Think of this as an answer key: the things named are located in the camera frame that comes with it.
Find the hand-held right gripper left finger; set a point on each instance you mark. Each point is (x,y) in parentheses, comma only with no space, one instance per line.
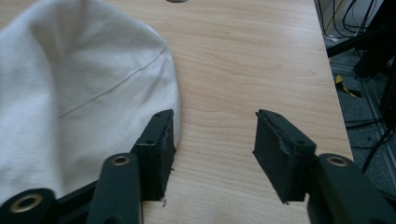
(155,155)

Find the black metal stand frame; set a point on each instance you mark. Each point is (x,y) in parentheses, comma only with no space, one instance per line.
(370,46)

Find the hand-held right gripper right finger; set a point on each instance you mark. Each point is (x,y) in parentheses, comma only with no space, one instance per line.
(281,155)

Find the white cloth garment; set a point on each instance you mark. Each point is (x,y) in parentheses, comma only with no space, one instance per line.
(77,93)

